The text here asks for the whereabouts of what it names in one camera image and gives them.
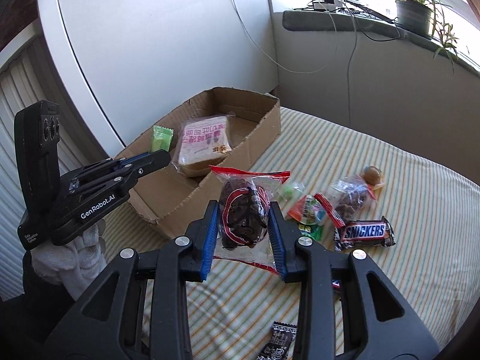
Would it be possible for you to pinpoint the packaged toast bread slice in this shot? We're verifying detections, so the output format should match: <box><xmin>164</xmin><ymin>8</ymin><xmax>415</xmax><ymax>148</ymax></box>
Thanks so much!
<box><xmin>172</xmin><ymin>115</ymin><xmax>233</xmax><ymax>178</ymax></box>

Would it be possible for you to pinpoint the white cable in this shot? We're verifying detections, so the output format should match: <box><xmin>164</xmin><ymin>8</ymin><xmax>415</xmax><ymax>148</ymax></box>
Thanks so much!
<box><xmin>217</xmin><ymin>0</ymin><xmax>339</xmax><ymax>75</ymax></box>

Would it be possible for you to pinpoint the green candy packet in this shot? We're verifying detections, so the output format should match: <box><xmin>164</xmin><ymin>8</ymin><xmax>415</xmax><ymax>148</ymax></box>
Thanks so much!
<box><xmin>151</xmin><ymin>125</ymin><xmax>174</xmax><ymax>152</ymax></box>

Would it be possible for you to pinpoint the small potted plant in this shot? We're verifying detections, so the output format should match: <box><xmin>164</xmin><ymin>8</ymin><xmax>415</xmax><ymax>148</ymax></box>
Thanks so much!
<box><xmin>430</xmin><ymin>0</ymin><xmax>458</xmax><ymax>68</ymax></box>

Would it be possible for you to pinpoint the black snack wrapper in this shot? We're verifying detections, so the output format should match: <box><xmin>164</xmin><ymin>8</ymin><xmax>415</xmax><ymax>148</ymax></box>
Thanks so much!
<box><xmin>256</xmin><ymin>321</ymin><xmax>297</xmax><ymax>360</ymax></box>

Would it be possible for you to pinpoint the dark window sill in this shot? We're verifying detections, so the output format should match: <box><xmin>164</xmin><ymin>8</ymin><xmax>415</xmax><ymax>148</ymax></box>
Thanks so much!
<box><xmin>272</xmin><ymin>10</ymin><xmax>479</xmax><ymax>78</ymax></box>

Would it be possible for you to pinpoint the dark cookie bag red zip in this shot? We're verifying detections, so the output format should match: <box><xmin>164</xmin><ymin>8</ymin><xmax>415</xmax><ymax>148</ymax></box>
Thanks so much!
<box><xmin>210</xmin><ymin>165</ymin><xmax>290</xmax><ymax>272</ymax></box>

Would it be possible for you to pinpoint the small green round candy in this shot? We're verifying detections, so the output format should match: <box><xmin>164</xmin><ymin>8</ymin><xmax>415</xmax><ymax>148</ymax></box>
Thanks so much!
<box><xmin>277</xmin><ymin>181</ymin><xmax>304</xmax><ymax>202</ymax></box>

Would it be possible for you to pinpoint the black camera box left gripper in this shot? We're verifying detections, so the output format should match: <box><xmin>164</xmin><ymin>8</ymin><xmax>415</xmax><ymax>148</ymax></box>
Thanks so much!
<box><xmin>14</xmin><ymin>100</ymin><xmax>60</xmax><ymax>217</ymax></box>

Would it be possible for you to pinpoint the striped table cloth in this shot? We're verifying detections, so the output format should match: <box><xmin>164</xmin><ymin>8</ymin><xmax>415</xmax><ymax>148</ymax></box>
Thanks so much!
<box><xmin>101</xmin><ymin>106</ymin><xmax>480</xmax><ymax>360</ymax></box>

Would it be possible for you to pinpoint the white cabinet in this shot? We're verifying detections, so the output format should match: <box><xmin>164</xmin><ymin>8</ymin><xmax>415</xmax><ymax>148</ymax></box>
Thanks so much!
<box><xmin>37</xmin><ymin>0</ymin><xmax>278</xmax><ymax>155</ymax></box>

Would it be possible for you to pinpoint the brown cardboard box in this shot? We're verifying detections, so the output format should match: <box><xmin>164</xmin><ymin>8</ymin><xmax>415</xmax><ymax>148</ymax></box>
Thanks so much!
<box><xmin>128</xmin><ymin>87</ymin><xmax>281</xmax><ymax>237</ymax></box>

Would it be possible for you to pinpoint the white power adapter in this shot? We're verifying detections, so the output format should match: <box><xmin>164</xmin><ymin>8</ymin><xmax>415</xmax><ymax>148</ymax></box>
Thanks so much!
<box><xmin>312</xmin><ymin>0</ymin><xmax>344</xmax><ymax>12</ymax></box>

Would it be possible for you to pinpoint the colourful candy wrapper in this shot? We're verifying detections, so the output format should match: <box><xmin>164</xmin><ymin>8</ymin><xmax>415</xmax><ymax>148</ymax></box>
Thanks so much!
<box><xmin>287</xmin><ymin>195</ymin><xmax>326</xmax><ymax>242</ymax></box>

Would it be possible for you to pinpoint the white gloved left hand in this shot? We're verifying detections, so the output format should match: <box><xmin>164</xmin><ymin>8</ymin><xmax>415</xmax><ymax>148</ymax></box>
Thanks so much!
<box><xmin>31</xmin><ymin>219</ymin><xmax>107</xmax><ymax>301</ymax></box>

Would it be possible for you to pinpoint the potted plant dark pot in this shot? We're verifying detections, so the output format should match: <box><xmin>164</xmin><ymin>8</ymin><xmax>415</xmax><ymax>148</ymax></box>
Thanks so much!
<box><xmin>395</xmin><ymin>0</ymin><xmax>452</xmax><ymax>40</ymax></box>

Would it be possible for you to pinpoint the dark cookie bag red trim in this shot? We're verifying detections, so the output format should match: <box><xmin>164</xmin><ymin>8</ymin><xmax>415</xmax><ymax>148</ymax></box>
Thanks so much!
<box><xmin>315</xmin><ymin>174</ymin><xmax>376</xmax><ymax>226</ymax></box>

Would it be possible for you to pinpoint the snickers bar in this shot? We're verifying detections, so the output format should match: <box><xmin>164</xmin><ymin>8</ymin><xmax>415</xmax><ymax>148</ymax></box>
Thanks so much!
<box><xmin>334</xmin><ymin>216</ymin><xmax>395</xmax><ymax>251</ymax></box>

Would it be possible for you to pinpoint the brown round jelly cup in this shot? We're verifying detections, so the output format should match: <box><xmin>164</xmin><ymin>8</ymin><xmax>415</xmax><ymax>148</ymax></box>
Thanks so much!
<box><xmin>361</xmin><ymin>166</ymin><xmax>385</xmax><ymax>190</ymax></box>

